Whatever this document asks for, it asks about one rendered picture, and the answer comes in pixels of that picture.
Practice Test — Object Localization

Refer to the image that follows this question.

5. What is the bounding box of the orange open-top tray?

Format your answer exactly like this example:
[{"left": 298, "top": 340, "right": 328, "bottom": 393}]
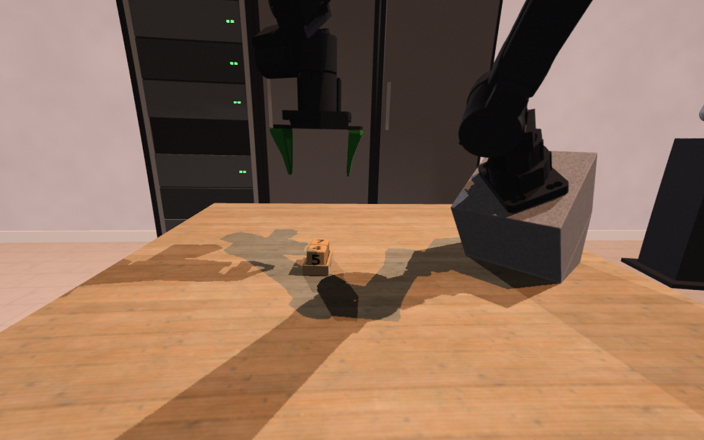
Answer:
[{"left": 303, "top": 250, "right": 333, "bottom": 276}]

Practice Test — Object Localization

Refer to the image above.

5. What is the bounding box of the orange number cube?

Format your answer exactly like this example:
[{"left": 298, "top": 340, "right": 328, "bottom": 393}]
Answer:
[
  {"left": 310, "top": 239, "right": 329, "bottom": 259},
  {"left": 307, "top": 245, "right": 327, "bottom": 265}
]

